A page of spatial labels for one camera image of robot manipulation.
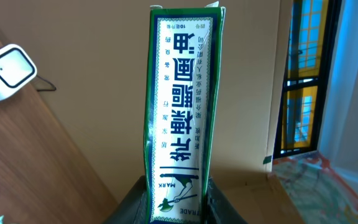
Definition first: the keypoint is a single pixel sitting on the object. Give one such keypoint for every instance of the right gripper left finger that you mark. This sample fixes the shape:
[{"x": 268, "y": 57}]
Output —
[{"x": 132, "y": 209}]

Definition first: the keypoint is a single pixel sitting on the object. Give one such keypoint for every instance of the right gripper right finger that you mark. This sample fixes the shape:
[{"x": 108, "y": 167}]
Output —
[{"x": 218, "y": 208}]

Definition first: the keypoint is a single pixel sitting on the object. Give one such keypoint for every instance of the green white medicine box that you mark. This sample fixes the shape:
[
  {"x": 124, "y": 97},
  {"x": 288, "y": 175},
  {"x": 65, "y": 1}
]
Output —
[{"x": 183, "y": 74}]

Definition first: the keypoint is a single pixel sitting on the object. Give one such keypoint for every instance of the white barcode scanner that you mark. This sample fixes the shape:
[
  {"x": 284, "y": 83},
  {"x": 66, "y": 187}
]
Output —
[{"x": 16, "y": 70}]

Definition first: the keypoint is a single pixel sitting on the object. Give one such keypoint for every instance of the cardboard panel backdrop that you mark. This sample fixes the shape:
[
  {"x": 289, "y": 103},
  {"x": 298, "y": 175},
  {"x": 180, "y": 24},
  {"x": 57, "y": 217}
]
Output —
[{"x": 71, "y": 142}]

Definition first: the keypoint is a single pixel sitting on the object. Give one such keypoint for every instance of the window with yellow grille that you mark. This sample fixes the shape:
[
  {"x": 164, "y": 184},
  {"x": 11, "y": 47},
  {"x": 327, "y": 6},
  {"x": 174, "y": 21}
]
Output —
[{"x": 311, "y": 39}]

